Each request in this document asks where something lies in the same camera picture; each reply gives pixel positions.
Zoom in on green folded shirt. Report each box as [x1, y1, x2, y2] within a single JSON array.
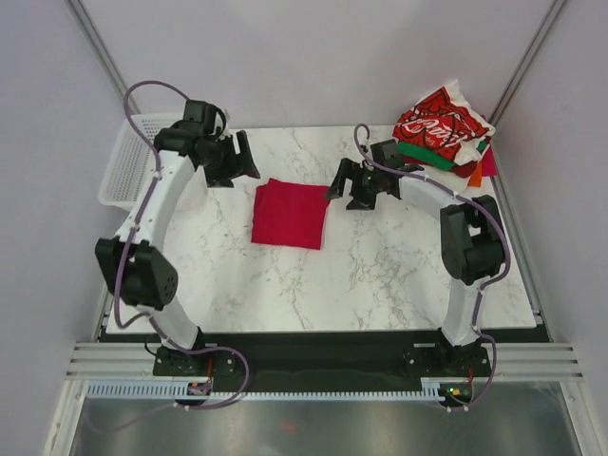
[[397, 140, 487, 171]]

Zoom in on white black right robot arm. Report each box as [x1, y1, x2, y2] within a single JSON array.
[[326, 140, 511, 374]]

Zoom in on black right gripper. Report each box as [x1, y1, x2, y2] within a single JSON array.
[[325, 156, 385, 210]]

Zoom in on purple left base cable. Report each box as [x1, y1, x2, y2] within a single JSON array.
[[175, 346, 253, 410]]

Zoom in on right aluminium frame post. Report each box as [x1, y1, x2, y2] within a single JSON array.
[[489, 0, 570, 126]]

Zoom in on left aluminium frame post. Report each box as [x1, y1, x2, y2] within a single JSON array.
[[64, 0, 128, 103]]

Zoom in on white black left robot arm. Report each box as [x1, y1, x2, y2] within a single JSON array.
[[95, 100, 260, 373]]

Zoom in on white slotted cable duct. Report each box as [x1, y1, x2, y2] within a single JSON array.
[[87, 378, 450, 400]]

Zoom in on aluminium frame post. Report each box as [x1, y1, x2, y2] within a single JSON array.
[[64, 0, 128, 103], [489, 0, 570, 126]]

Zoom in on magenta folded shirt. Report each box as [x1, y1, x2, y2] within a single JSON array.
[[477, 140, 498, 178]]

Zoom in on orange folded shirt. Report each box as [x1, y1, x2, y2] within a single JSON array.
[[467, 161, 484, 188]]

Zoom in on dark red folded shirt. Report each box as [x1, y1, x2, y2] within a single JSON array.
[[450, 161, 479, 179]]

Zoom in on red white printed shirt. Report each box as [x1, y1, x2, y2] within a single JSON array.
[[393, 80, 496, 166]]

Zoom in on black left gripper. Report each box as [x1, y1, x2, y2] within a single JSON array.
[[199, 131, 259, 188]]

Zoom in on crimson red t shirt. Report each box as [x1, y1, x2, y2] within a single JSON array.
[[251, 179, 330, 250]]

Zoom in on white folded shirt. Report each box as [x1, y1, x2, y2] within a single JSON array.
[[425, 165, 469, 187]]

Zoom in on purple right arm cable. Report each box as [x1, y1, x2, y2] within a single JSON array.
[[354, 123, 512, 343]]

